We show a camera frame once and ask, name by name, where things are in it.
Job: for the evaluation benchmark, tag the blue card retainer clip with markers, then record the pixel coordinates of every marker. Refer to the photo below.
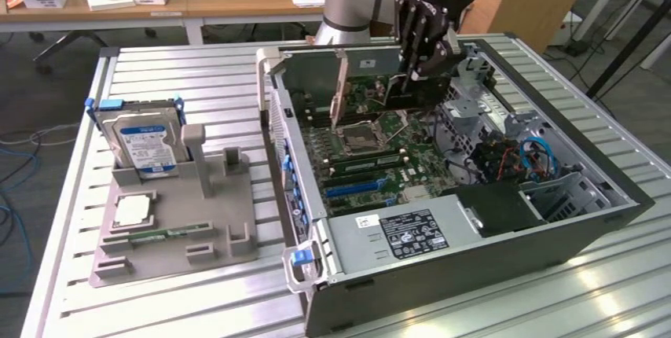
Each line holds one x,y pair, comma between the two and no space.
286,165

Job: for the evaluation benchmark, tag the grey power supply with label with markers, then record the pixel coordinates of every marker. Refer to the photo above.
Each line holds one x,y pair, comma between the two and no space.
368,243

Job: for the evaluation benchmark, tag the hard disk with blue rails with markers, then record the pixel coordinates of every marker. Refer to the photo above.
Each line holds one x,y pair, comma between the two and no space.
142,145

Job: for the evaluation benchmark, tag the blue expansion slot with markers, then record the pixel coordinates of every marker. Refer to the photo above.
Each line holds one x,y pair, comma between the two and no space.
357,188

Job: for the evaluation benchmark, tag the CPU socket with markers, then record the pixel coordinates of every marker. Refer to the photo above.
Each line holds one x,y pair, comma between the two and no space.
362,139

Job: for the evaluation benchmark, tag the orange packet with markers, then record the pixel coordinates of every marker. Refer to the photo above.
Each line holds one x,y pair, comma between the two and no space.
13,0

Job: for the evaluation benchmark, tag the black RAM slot white clips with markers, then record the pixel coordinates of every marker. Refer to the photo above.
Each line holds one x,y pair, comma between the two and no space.
321,107
321,117

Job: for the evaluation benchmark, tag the wooden cabinet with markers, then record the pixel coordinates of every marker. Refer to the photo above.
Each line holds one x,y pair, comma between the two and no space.
525,0

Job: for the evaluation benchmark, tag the silver finned chipset heatsink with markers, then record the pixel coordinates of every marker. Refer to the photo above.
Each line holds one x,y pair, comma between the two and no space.
420,193

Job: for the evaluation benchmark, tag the silver CPU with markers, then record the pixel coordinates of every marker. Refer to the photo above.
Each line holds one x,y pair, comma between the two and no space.
132,212

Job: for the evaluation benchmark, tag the blue case latch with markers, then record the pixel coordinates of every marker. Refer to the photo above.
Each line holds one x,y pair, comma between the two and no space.
301,258

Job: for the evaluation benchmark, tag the green motherboard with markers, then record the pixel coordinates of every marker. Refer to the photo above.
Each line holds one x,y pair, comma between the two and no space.
414,173

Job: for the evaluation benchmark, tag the metal disk bay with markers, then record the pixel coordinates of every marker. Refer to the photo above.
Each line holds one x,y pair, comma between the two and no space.
566,196

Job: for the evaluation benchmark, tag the black plastic shroud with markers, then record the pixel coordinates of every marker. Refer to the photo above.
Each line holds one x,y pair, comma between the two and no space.
498,208

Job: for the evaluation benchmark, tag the graphics card green black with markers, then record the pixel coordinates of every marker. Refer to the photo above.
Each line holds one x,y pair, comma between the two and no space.
368,94

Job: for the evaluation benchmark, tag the perforated metal drive cage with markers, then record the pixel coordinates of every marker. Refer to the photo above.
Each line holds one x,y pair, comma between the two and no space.
462,118

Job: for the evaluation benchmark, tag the wooden desk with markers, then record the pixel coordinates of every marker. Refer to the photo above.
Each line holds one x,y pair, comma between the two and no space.
237,4

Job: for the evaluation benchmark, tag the black power adapter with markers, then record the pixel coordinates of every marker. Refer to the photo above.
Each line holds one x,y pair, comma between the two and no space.
577,48

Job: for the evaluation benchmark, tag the black open PC case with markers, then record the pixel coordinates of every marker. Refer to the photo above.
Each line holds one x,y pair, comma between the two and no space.
472,283

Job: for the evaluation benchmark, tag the short black expansion slot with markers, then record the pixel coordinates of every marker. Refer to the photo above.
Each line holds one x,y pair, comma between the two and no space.
346,204

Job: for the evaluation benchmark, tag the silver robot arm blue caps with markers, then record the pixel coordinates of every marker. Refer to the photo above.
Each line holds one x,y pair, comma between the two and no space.
349,8

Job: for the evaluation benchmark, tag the grey parts rack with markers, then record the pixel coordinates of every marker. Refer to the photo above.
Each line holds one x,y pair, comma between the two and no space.
173,212

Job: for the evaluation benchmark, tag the black stand leg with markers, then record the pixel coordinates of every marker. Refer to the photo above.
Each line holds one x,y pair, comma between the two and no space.
629,49

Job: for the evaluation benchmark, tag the white table frame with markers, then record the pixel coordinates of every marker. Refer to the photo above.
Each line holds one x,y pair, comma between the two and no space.
604,2

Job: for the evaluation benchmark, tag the black chair base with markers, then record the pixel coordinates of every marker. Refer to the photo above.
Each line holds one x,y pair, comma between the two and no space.
69,46

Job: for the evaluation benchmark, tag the silver socket cover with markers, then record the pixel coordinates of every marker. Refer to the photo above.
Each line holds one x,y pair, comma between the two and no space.
404,126

